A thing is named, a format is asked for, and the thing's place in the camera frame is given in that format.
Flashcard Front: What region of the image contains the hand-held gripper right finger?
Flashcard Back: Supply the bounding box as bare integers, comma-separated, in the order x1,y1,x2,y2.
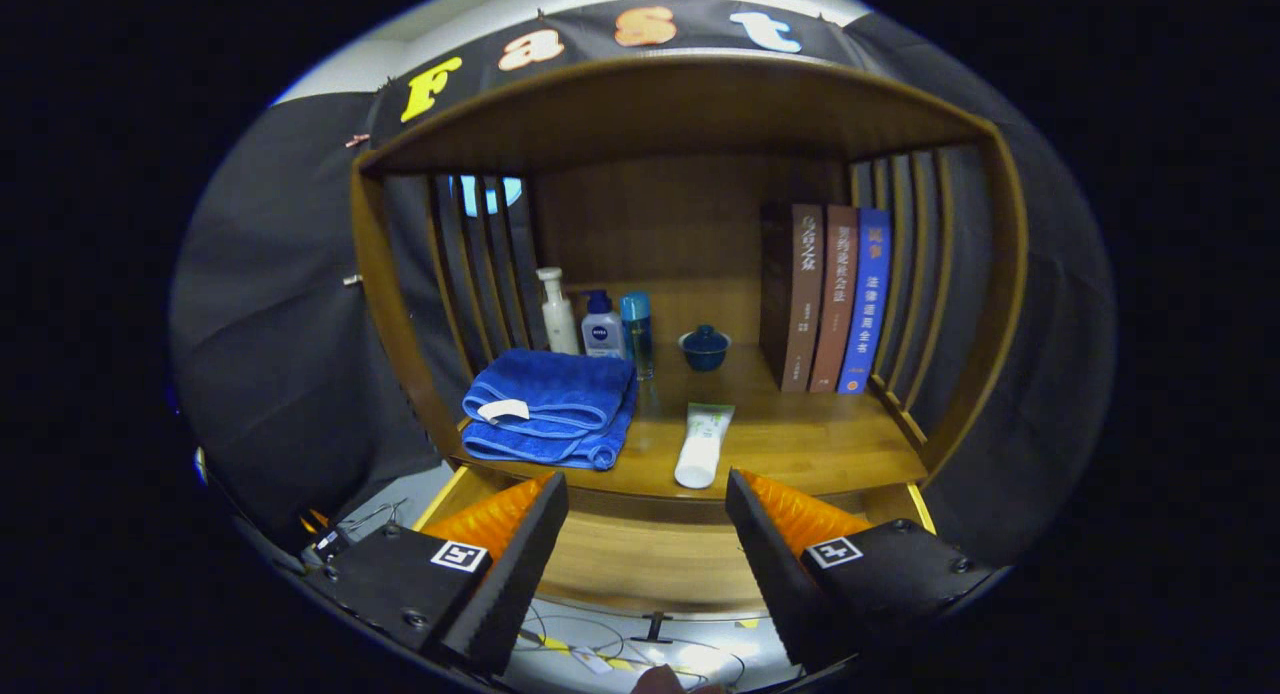
725,468,1001,675

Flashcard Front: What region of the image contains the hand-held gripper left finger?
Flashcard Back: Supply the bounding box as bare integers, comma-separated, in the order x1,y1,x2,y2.
305,471,570,677

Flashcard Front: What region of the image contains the wooden drawer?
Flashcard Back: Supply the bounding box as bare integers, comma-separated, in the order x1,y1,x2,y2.
412,464,936,645

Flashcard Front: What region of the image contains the white tube green label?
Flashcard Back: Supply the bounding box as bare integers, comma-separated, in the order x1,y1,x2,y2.
674,402,736,490

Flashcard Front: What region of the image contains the wooden countertop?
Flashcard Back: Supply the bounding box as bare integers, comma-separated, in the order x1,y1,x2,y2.
455,339,929,502

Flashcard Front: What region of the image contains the wooden cabinet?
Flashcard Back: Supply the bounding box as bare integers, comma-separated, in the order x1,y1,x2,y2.
350,54,1029,615

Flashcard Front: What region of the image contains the blue folded towel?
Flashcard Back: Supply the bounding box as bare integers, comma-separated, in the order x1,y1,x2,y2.
460,384,639,472

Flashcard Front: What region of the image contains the blue towel with white tag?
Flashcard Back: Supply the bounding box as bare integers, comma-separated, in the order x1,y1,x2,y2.
462,348,638,438

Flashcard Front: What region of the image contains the blue lidded teacup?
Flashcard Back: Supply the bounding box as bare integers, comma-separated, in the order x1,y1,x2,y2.
678,324,732,373

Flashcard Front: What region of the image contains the white pump bottle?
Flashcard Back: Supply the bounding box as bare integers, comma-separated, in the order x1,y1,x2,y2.
536,267,581,356

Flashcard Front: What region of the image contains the white lotion bottle blue cap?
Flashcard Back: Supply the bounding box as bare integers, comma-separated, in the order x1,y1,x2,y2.
581,290,627,360

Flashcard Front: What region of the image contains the teal bottle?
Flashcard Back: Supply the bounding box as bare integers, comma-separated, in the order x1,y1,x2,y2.
619,292,656,380

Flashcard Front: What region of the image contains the dark brown book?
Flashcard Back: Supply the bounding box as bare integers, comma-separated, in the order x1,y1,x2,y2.
759,203,825,393

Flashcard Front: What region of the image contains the reddish brown book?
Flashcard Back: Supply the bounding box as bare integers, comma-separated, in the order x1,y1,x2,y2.
808,205,860,394

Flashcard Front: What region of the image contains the blue book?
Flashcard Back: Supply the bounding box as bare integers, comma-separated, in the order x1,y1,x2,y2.
838,208,893,396

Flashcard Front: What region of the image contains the black backdrop cloth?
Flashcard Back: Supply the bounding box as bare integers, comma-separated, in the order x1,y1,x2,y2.
170,0,1116,565

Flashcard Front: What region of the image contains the black floor cable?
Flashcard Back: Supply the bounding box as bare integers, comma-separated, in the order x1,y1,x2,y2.
520,604,747,691

